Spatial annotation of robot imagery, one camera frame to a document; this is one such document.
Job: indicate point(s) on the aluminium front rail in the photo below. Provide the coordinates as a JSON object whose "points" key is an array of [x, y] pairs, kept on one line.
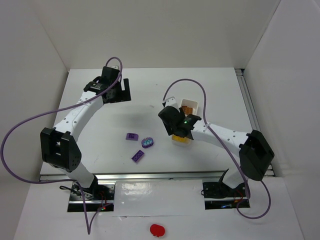
{"points": [[153, 176]]}

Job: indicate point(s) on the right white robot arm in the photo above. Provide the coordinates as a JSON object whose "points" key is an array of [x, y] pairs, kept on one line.
{"points": [[250, 152]]}

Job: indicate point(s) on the purple curved lego brick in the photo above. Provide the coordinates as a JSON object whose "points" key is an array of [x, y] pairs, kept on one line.
{"points": [[132, 136]]}

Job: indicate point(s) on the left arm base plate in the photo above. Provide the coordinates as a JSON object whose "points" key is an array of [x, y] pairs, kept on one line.
{"points": [[105, 200]]}

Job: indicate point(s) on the red round object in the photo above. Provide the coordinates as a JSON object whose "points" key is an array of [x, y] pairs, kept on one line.
{"points": [[157, 230]]}

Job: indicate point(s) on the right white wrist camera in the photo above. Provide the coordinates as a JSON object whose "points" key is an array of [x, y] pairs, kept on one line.
{"points": [[170, 101]]}

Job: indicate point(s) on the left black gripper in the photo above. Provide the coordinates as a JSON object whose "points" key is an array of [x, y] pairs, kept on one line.
{"points": [[122, 93]]}

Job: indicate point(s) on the round purple flower lego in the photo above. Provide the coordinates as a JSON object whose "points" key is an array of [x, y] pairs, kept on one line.
{"points": [[147, 142]]}

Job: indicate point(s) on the brown lego brick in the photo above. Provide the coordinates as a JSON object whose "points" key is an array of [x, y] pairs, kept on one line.
{"points": [[187, 110]]}

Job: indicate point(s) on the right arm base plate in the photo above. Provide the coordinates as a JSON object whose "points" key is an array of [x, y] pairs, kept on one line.
{"points": [[218, 196]]}

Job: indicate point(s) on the aluminium right side rail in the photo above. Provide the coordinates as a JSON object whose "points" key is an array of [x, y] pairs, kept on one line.
{"points": [[247, 99]]}

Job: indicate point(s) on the white divided plastic container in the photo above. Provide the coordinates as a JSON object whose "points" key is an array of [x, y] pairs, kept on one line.
{"points": [[190, 103]]}

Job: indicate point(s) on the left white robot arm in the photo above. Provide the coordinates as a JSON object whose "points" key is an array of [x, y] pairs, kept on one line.
{"points": [[59, 146]]}

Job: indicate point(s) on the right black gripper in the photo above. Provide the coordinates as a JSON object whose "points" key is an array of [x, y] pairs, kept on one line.
{"points": [[182, 133]]}

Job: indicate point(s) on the aluminium rail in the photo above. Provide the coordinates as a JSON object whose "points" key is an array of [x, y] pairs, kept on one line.
{"points": [[153, 176], [247, 99]]}

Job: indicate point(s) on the light yellow lego brick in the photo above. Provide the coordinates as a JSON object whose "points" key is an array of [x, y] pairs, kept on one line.
{"points": [[181, 140]]}

